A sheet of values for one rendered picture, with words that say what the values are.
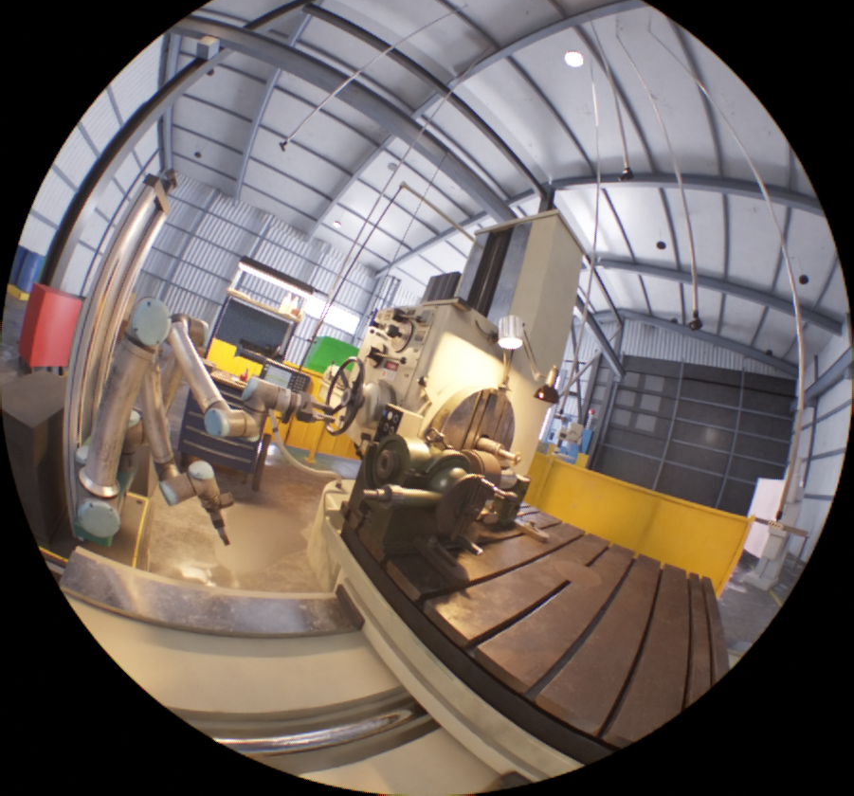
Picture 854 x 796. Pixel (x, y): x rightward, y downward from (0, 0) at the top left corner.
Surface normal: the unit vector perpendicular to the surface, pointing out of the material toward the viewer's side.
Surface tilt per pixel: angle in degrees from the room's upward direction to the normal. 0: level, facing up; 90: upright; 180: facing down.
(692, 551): 90
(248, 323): 90
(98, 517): 95
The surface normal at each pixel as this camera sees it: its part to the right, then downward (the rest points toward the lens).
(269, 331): 0.55, 0.11
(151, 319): 0.91, 0.14
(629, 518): -0.73, -0.32
